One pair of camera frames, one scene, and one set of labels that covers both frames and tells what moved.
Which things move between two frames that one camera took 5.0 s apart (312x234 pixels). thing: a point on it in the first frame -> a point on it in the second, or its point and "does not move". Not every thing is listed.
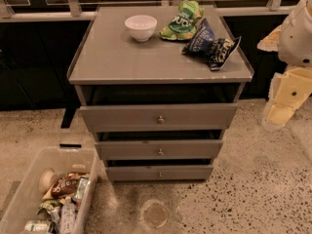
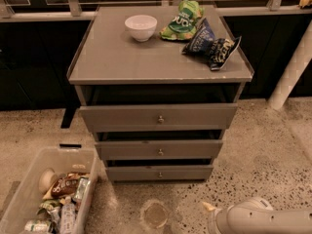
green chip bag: x=182 y=24 does not move
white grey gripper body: x=296 y=38 -> x=214 y=218
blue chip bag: x=201 y=42 does not move
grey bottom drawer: x=159 y=173 does not move
